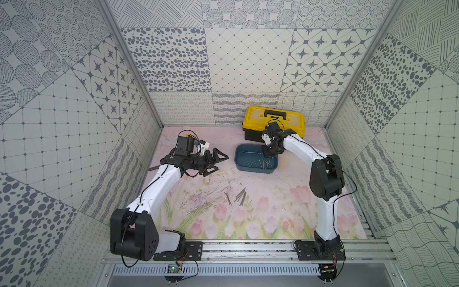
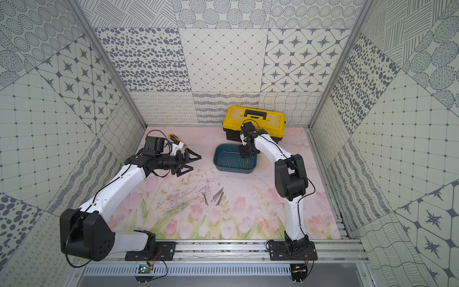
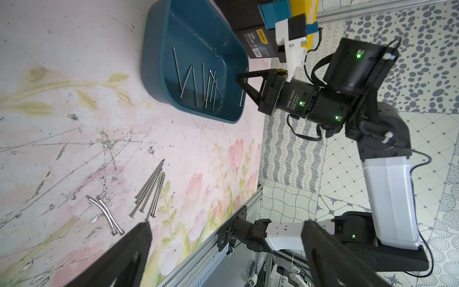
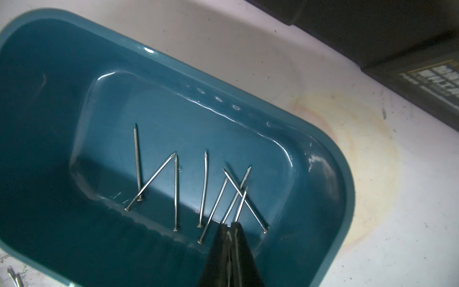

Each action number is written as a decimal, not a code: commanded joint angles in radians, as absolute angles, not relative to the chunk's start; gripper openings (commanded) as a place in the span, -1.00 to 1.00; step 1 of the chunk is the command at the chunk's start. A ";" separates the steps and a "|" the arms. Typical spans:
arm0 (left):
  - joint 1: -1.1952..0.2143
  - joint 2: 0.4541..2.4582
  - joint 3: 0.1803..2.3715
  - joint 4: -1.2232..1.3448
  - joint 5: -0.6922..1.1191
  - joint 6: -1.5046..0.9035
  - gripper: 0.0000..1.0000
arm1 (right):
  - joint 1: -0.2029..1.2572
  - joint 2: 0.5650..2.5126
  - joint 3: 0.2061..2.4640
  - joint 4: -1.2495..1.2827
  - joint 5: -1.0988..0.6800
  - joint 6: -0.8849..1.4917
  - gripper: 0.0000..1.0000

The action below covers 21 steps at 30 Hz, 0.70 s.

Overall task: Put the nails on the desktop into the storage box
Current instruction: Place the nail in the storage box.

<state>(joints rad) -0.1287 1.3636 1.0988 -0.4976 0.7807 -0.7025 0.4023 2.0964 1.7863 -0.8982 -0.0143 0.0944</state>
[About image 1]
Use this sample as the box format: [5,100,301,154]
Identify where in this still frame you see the yellow black toolbox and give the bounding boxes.
[243,106,306,142]

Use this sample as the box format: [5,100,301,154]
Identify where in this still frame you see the steel nail pile lower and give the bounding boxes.
[240,192,247,206]

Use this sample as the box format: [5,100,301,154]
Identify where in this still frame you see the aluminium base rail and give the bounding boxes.
[102,238,399,265]

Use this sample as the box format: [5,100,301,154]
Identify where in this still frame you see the dark metal hex key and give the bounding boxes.
[148,166,160,172]

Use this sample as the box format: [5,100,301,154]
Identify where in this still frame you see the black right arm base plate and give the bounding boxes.
[293,240,347,261]

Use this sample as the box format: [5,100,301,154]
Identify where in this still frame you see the teal plastic storage box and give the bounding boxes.
[234,143,279,174]

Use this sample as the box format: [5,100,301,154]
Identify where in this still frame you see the steel nail pile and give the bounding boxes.
[240,192,247,206]
[235,188,246,202]

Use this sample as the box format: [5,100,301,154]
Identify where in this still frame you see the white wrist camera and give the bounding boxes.
[261,131,272,146]
[195,140,210,155]

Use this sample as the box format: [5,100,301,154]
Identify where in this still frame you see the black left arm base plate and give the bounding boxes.
[153,241,203,261]

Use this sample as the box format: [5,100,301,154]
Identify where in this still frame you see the steel nail pile right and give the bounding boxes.
[235,188,246,202]

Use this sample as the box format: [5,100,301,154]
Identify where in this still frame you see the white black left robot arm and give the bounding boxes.
[110,136,229,261]

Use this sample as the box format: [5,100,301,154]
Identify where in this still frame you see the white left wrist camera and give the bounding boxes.
[195,140,210,155]

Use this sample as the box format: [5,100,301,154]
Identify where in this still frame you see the white perforated cable duct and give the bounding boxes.
[112,263,320,277]

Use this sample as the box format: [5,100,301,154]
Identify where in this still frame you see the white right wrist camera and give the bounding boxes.
[261,131,272,146]

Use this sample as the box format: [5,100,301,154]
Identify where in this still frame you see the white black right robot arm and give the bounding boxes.
[261,121,345,256]

